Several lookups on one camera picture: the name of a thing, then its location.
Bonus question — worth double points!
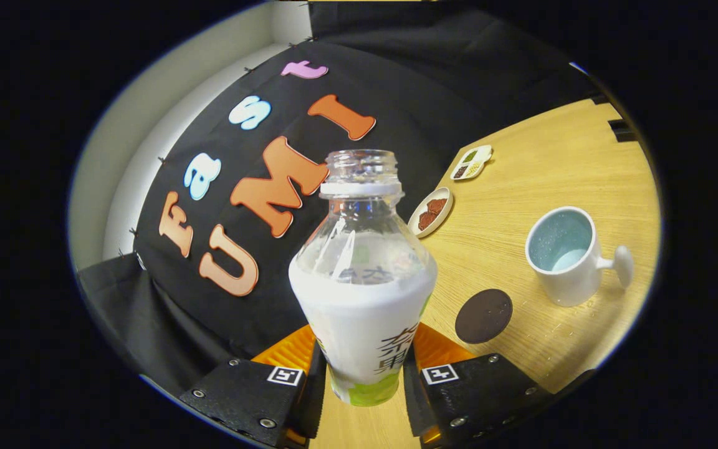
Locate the clear juice bottle white label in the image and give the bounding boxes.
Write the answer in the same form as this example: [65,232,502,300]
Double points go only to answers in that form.
[289,150,439,407]

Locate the white cup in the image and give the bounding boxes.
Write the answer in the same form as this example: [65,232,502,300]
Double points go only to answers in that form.
[525,206,634,307]

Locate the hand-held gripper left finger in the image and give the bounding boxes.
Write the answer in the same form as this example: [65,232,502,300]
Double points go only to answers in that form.
[179,324,325,448]

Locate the white divided condiment dish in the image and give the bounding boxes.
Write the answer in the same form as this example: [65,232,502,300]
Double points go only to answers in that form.
[450,145,493,181]

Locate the dark round coaster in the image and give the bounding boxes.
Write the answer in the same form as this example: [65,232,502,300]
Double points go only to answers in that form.
[455,288,514,345]

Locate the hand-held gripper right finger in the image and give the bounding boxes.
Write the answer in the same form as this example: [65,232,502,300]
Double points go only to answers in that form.
[404,322,553,447]

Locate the wooden table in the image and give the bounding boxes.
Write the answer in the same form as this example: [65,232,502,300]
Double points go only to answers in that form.
[309,97,662,449]

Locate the white round plate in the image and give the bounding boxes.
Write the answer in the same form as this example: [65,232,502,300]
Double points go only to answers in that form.
[408,186,454,239]

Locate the brown meat pieces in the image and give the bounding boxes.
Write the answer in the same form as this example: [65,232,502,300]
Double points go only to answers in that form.
[418,198,448,231]

